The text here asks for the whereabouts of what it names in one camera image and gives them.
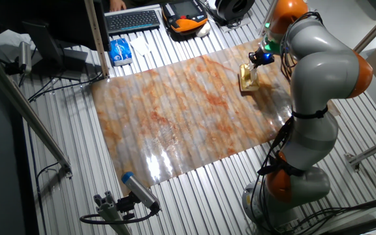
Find slim metal post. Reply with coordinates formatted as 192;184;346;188
258;0;279;37

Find black keyboard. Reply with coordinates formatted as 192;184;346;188
104;9;161;35

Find dark flat object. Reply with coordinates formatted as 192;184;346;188
108;38;134;67

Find orange black teach pendant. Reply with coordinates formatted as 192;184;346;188
161;0;209;33

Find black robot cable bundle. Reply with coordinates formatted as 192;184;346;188
249;11;306;234

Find silver sheet under fan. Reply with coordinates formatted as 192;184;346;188
222;18;251;33

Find silver camera with blue end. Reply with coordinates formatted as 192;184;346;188
121;171;161;213

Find black fabric strap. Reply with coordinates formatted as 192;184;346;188
258;153;306;178

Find white crumpled paper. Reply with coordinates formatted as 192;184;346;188
0;29;37;63

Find white rounded plastic object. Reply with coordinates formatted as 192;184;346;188
196;22;212;38

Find pale wooden upright beam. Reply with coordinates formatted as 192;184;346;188
83;0;110;79

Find aluminium extrusion post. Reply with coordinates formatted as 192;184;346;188
93;191;133;235

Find white loose tissue sheet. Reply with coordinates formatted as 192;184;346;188
130;35;152;57

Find aluminium bar with foot bracket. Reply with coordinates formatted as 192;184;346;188
344;133;376;173

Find black computer monitor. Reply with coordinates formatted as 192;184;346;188
0;0;111;82

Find grey diagonal frame bar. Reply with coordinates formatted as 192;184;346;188
0;48;74;179

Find black monitor cable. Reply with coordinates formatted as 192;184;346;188
27;70;104;102

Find silver cylindrical camera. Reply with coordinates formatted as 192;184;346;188
18;41;33;74

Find orange marble pattern mat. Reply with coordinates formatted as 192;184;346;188
89;37;341;196

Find aluminium slanted frame bar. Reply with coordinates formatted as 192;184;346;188
353;3;376;54

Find black floor cable bundle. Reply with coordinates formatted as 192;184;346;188
289;192;376;231

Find person's bare hand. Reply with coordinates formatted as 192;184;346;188
109;0;127;12

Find thin black hanging cable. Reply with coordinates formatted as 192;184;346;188
27;123;60;235

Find black looped camera cable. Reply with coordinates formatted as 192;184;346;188
79;204;161;225

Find gold foil tissue pack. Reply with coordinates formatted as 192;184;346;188
238;63;260;93

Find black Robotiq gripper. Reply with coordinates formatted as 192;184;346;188
248;48;275;69

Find black camera clamp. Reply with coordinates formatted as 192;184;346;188
116;192;140;220

